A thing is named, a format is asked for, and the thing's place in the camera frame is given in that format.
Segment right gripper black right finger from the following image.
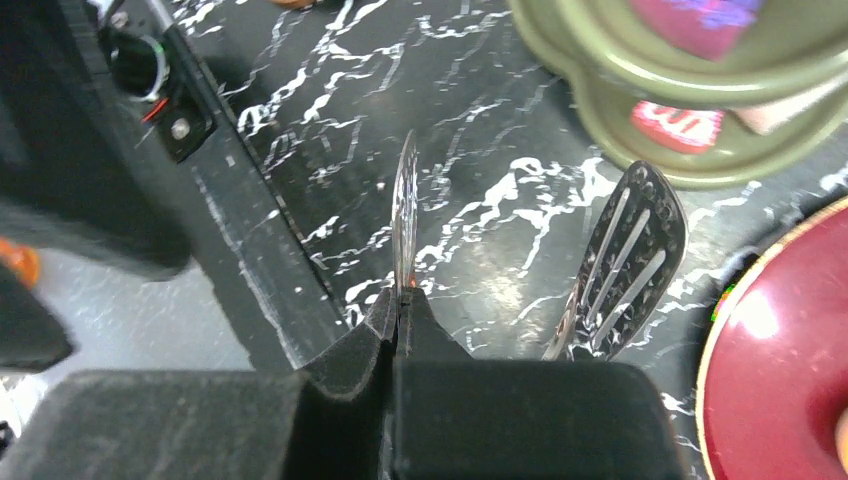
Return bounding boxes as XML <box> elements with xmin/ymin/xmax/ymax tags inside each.
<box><xmin>392</xmin><ymin>288</ymin><xmax>686</xmax><ymax>479</ymax></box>

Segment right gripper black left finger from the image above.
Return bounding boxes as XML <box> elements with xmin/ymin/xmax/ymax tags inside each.
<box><xmin>1</xmin><ymin>288</ymin><xmax>397</xmax><ymax>479</ymax></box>

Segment white plastic tongs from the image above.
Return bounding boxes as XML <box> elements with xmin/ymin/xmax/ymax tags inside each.
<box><xmin>391</xmin><ymin>131</ymin><xmax>688</xmax><ymax>361</ymax></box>

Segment red round lacquer tray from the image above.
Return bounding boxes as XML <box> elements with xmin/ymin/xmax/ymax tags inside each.
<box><xmin>696</xmin><ymin>200</ymin><xmax>847</xmax><ymax>479</ymax></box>

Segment green three-tier serving stand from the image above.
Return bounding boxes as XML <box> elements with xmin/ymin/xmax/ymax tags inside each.
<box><xmin>510</xmin><ymin>1</ymin><xmax>847</xmax><ymax>189</ymax></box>

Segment pink sprinkled cake slice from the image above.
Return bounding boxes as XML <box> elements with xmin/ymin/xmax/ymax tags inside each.
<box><xmin>630</xmin><ymin>101</ymin><xmax>724</xmax><ymax>155</ymax></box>

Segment white sugared cake piece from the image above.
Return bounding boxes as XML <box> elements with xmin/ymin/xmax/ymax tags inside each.
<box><xmin>732</xmin><ymin>71</ymin><xmax>847</xmax><ymax>136</ymax></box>

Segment purple frosted cake slice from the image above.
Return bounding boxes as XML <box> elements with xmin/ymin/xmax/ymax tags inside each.
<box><xmin>629</xmin><ymin>0</ymin><xmax>763</xmax><ymax>61</ymax></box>

